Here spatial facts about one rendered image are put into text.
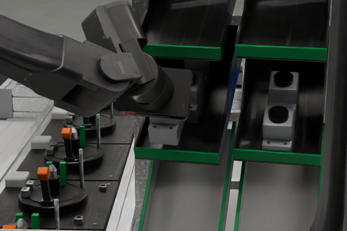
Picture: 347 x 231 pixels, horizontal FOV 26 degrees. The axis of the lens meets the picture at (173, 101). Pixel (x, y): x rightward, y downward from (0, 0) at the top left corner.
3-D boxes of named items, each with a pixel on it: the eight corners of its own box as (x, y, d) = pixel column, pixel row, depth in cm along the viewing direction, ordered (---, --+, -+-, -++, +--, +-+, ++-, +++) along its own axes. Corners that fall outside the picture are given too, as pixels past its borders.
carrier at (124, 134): (130, 151, 189) (129, 103, 185) (35, 149, 190) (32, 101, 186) (139, 122, 212) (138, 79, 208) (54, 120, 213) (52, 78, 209)
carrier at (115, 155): (119, 188, 165) (117, 134, 162) (11, 186, 166) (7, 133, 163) (130, 151, 188) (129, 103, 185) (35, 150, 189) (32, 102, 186)
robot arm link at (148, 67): (122, 102, 91) (163, 81, 91) (99, 53, 93) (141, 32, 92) (135, 112, 98) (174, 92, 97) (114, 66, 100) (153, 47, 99)
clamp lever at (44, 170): (51, 202, 146) (46, 174, 142) (41, 202, 146) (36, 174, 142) (54, 189, 149) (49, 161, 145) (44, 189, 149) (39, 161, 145)
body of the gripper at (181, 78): (123, 67, 106) (109, 54, 99) (194, 72, 104) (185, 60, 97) (117, 112, 105) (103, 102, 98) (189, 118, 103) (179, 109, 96)
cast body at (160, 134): (177, 146, 112) (175, 110, 107) (148, 143, 113) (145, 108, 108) (188, 110, 118) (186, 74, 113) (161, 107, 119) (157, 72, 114)
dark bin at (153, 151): (219, 166, 112) (216, 130, 108) (135, 159, 115) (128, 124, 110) (243, 53, 133) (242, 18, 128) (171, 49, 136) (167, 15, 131)
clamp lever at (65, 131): (73, 159, 170) (69, 133, 165) (64, 158, 170) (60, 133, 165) (75, 148, 173) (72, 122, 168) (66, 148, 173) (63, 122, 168)
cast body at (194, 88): (197, 125, 119) (194, 91, 115) (171, 121, 120) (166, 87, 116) (210, 91, 125) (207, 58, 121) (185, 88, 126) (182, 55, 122)
